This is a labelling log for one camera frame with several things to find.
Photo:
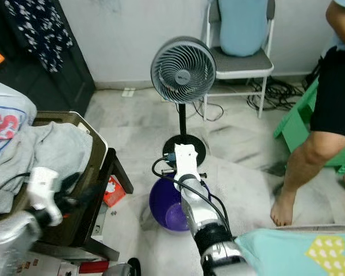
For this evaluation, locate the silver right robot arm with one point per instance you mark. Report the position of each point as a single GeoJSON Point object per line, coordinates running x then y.
{"type": "Point", "coordinates": [195, 207]}

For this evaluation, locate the red snack packet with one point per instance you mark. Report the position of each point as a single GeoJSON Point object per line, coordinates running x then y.
{"type": "Point", "coordinates": [115, 192]}

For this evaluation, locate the grey garment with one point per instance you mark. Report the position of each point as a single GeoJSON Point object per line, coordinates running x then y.
{"type": "Point", "coordinates": [57, 146]}

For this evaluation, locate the purple plastic bucket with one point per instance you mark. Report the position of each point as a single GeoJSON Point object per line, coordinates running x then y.
{"type": "Point", "coordinates": [167, 215]}

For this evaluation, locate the red flat box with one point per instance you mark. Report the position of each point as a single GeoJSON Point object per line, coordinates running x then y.
{"type": "Point", "coordinates": [93, 267]}

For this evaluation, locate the dark wooden cabinet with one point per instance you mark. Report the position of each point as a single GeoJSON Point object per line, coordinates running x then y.
{"type": "Point", "coordinates": [75, 86]}

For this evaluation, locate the white printed shirt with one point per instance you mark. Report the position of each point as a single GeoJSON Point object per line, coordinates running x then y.
{"type": "Point", "coordinates": [6, 103]}

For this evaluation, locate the grey folding chair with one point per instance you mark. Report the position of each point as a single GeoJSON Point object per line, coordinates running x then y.
{"type": "Point", "coordinates": [244, 64]}

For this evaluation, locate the green plastic stool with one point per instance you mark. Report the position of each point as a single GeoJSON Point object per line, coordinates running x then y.
{"type": "Point", "coordinates": [296, 121]}

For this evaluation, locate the teal patterned blanket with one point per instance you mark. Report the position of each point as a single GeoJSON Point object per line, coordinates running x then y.
{"type": "Point", "coordinates": [270, 253]}

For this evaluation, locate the light blue cushion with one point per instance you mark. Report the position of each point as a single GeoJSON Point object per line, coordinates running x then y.
{"type": "Point", "coordinates": [241, 29]}

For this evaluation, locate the dark floral garment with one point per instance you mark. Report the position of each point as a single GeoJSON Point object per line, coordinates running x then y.
{"type": "Point", "coordinates": [37, 29]}

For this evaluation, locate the person in black shorts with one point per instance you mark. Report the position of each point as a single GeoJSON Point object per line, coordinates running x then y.
{"type": "Point", "coordinates": [333, 92]}

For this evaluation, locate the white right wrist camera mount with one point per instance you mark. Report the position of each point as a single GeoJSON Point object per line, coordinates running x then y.
{"type": "Point", "coordinates": [187, 161]}

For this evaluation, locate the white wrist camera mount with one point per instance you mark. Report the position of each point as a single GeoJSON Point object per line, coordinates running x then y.
{"type": "Point", "coordinates": [43, 190]}
{"type": "Point", "coordinates": [187, 161]}

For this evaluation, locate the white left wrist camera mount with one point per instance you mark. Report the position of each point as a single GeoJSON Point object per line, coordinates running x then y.
{"type": "Point", "coordinates": [43, 190]}

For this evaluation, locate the grey pedestal fan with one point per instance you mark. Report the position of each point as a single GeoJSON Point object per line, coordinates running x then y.
{"type": "Point", "coordinates": [184, 72]}

